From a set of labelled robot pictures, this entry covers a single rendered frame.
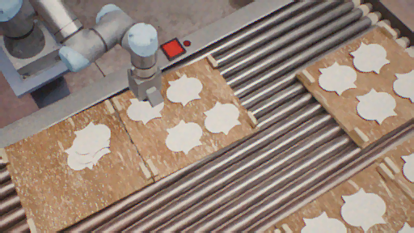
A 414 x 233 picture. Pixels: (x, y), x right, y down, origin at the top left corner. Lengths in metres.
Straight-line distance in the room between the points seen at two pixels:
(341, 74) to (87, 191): 1.00
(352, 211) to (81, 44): 0.96
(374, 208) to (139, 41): 0.89
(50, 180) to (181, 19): 1.85
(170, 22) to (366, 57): 1.53
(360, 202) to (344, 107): 0.35
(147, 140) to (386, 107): 0.84
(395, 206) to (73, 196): 1.02
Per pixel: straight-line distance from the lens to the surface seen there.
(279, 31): 1.62
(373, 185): 1.41
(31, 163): 1.31
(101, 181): 1.23
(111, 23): 1.04
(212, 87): 1.39
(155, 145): 1.27
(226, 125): 1.31
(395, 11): 1.82
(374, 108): 1.52
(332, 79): 1.52
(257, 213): 1.26
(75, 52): 0.99
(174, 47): 1.48
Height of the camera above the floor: 2.11
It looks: 67 degrees down
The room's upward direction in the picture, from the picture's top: 2 degrees counter-clockwise
